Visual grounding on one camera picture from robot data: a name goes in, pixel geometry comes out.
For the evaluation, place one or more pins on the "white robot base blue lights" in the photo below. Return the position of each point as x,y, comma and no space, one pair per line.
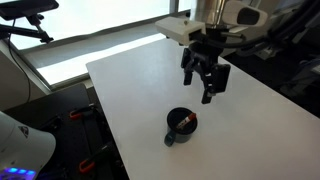
20,150

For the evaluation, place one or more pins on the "red capped marker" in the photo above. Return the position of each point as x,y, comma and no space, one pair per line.
187,121

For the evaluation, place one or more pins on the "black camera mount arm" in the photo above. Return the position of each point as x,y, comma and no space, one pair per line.
30,30

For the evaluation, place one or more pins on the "dark blue mug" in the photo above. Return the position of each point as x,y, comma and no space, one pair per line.
180,131

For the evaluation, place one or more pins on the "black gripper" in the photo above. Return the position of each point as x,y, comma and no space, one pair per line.
204,55

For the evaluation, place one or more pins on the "black camera on mount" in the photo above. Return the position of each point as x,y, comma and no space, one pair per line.
26,6

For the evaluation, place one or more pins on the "grey window frame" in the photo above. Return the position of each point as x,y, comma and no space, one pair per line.
100,33

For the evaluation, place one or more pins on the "black side table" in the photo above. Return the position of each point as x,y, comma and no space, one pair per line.
63,133

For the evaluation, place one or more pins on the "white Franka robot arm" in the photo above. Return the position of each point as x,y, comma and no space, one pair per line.
230,13

